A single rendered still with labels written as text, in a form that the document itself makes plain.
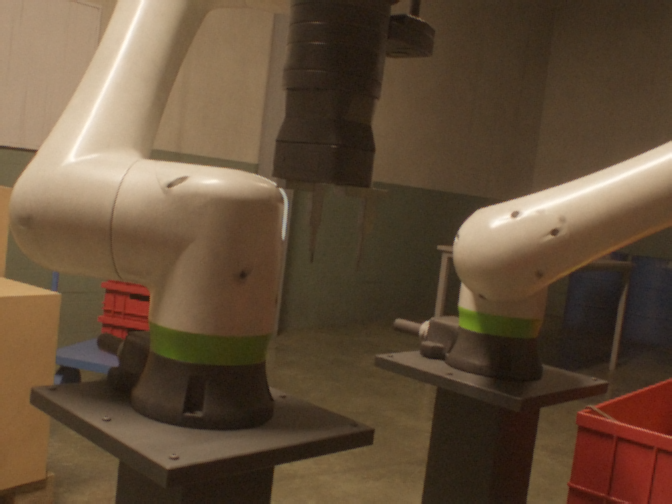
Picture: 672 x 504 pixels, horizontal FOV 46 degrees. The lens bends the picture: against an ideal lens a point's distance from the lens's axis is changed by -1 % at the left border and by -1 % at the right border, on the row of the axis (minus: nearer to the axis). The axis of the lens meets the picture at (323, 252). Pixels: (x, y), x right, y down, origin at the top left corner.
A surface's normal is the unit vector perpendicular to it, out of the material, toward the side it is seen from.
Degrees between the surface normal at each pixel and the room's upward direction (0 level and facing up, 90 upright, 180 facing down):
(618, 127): 90
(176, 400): 66
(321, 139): 87
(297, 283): 90
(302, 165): 90
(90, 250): 117
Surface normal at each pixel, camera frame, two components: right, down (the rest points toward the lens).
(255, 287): 0.69, 0.14
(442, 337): -0.68, -0.18
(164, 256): -0.20, 0.42
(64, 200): -0.14, -0.14
